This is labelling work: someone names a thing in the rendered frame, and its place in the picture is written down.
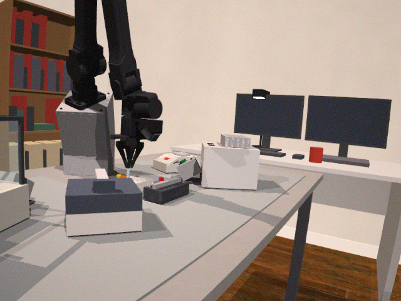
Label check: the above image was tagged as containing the grey flat mat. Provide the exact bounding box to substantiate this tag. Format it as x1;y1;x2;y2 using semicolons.
0;168;305;301

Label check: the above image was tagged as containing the cream block with round holes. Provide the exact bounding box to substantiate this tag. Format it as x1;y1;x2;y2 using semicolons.
154;152;193;173

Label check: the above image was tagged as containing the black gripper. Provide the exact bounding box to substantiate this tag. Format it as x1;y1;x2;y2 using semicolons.
110;116;147;169

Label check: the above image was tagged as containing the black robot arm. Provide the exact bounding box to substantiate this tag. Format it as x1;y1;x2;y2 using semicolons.
65;0;163;142

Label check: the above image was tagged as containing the white tube rack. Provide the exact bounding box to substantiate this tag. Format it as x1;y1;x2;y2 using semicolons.
130;175;154;192

